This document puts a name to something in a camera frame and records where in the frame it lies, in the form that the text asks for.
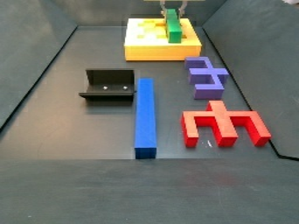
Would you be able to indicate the yellow slotted board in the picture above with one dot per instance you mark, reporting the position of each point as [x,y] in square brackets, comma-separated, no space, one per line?
[147,43]

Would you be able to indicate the red branched block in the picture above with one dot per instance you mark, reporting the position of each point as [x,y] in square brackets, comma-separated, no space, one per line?
[223,122]

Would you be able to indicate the purple branched block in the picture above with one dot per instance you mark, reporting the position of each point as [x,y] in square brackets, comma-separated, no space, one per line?
[207,78]

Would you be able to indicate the black angle bracket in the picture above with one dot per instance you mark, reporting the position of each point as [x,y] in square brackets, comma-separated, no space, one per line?
[109,84]

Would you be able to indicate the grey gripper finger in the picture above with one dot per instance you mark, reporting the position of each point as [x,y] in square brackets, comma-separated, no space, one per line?
[163,7]
[181,7]

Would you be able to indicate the green long bar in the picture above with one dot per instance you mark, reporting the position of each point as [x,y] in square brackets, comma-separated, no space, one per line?
[172,26]

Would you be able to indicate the blue long bar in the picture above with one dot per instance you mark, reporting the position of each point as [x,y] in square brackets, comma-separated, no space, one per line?
[144,120]

